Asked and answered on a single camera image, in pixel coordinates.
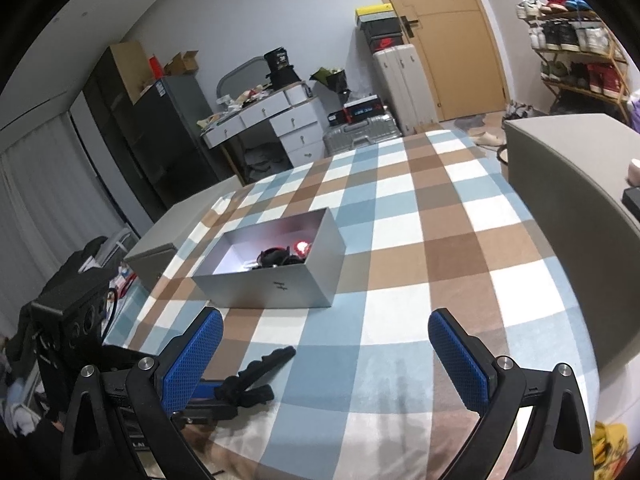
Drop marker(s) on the stacked shoe boxes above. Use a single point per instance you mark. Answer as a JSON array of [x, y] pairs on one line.
[[380, 26]]

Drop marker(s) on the wooden door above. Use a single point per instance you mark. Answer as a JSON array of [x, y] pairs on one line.
[[459, 55]]

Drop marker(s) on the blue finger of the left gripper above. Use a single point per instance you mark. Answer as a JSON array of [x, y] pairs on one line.
[[205, 391]]

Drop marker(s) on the silver grey cardboard box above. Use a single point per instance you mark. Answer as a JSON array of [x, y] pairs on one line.
[[229, 276]]

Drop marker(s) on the wooden shoe rack with shoes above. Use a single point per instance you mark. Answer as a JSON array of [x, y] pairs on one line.
[[582, 64]]

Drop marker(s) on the black bag on dresser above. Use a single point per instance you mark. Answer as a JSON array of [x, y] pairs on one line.
[[281, 72]]

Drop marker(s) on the silver ribbed suitcase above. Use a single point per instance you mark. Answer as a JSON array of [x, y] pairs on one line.
[[372, 130]]

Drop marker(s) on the plaid checked bed cover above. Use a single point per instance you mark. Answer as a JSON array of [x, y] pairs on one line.
[[428, 222]]

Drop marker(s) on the white dressing table with drawers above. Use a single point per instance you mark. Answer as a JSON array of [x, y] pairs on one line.
[[282, 130]]

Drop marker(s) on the grey bed footboard bench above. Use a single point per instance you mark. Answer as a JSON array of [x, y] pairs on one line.
[[571, 171]]

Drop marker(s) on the black red box on suitcase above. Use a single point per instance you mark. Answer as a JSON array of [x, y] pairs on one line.
[[363, 108]]

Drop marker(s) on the white upright suitcase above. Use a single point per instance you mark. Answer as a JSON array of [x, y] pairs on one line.
[[405, 82]]

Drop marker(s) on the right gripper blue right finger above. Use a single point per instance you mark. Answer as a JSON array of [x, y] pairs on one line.
[[468, 363]]

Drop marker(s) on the black plastic clip ornament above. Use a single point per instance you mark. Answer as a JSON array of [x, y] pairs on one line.
[[277, 256]]

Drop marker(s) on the black cabinet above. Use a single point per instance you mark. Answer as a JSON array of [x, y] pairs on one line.
[[150, 128]]

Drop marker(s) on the red China round badge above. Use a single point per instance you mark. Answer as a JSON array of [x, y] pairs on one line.
[[302, 248]]

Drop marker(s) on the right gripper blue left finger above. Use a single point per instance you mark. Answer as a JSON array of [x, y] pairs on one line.
[[183, 361]]

